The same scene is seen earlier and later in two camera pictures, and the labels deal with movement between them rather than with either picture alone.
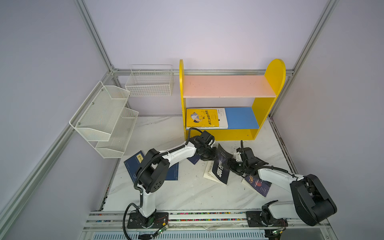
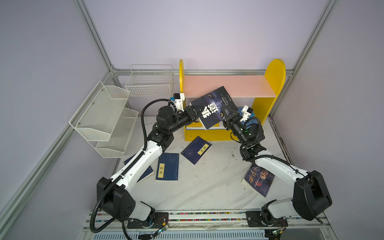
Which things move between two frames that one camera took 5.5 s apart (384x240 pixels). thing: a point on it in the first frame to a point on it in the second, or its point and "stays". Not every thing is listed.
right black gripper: [232, 161] to [232, 118]
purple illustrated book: [261, 187] stays
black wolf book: [219, 169] to [211, 116]
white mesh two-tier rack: [106, 121] stays
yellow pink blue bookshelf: [249, 98] stays
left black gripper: [213, 156] to [189, 112]
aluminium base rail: [229, 225] stays
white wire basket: [146, 80] stays
